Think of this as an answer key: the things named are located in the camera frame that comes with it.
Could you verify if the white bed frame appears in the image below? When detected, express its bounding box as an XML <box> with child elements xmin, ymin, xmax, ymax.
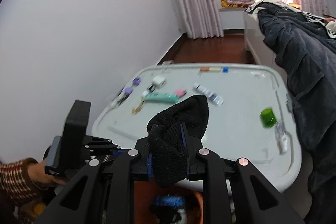
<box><xmin>243</xmin><ymin>12</ymin><xmax>287</xmax><ymax>82</ymax></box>

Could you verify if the gold keychain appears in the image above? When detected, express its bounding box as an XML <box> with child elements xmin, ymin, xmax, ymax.
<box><xmin>131</xmin><ymin>100</ymin><xmax>145</xmax><ymax>115</ymax></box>

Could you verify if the person left hand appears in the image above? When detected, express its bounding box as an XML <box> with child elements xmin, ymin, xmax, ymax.
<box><xmin>27</xmin><ymin>160</ymin><xmax>68</xmax><ymax>186</ymax></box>

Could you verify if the green plastic cup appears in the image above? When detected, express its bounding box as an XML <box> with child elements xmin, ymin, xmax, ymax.
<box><xmin>260</xmin><ymin>108</ymin><xmax>277</xmax><ymax>128</ymax></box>

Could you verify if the plaid sleeve forearm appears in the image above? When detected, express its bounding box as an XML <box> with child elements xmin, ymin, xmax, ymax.
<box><xmin>1</xmin><ymin>158</ymin><xmax>41</xmax><ymax>205</ymax></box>

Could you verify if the white charger plug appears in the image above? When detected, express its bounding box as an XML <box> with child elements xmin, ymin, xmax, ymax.
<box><xmin>152</xmin><ymin>75</ymin><xmax>166</xmax><ymax>89</ymax></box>

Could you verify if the dark grey fleece blanket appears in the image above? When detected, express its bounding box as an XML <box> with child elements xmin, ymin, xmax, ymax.
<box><xmin>250</xmin><ymin>1</ymin><xmax>335</xmax><ymax>223</ymax></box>

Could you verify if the brown medicine bottle white cap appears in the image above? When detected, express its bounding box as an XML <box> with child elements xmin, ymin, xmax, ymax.
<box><xmin>193</xmin><ymin>83</ymin><xmax>224</xmax><ymax>106</ymax></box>

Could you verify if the small black white bottle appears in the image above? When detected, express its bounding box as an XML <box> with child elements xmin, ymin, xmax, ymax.
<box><xmin>141</xmin><ymin>84</ymin><xmax>155</xmax><ymax>98</ymax></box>

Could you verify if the clear small bottle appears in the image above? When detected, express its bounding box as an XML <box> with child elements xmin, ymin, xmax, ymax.
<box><xmin>275</xmin><ymin>121</ymin><xmax>289</xmax><ymax>155</ymax></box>

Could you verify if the pink oval case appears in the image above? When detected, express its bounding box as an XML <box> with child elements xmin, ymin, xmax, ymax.
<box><xmin>173</xmin><ymin>89</ymin><xmax>187</xmax><ymax>98</ymax></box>

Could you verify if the teal cosmetic tube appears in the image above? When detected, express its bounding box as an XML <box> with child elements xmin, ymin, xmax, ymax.
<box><xmin>143</xmin><ymin>93</ymin><xmax>179</xmax><ymax>104</ymax></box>

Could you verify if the orange and cream tube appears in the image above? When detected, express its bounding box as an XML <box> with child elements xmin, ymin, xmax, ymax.
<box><xmin>199</xmin><ymin>67</ymin><xmax>222</xmax><ymax>73</ymax></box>

